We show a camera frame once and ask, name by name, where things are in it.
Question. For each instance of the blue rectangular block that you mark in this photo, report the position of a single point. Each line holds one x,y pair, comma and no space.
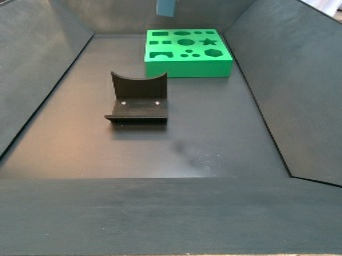
166,7

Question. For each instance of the green shape sorting board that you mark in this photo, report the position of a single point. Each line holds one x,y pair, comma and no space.
186,53

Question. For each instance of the black curved holder stand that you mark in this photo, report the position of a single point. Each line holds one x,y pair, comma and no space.
140,99

